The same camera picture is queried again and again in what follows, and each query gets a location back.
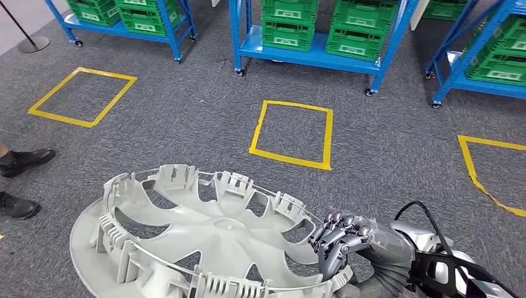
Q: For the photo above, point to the grey plastic wheel hubcap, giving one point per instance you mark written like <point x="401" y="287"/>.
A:
<point x="213" y="234"/>

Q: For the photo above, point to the person's black shoe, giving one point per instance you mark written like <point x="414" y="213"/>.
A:
<point x="28" y="160"/>
<point x="18" y="207"/>

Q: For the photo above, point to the white table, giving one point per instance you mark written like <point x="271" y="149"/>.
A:
<point x="419" y="12"/>

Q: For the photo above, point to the black pole with grey base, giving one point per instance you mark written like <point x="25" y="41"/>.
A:
<point x="35" y="44"/>

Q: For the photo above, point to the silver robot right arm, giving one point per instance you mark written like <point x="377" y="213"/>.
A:
<point x="419" y="238"/>

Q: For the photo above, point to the person's leg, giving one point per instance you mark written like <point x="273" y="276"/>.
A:
<point x="3" y="150"/>

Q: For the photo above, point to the blue metal shelf rack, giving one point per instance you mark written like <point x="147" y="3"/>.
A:
<point x="485" y="88"/>
<point x="123" y="31"/>
<point x="308" y="55"/>

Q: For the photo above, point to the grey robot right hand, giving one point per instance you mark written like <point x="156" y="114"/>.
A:
<point x="386" y="242"/>

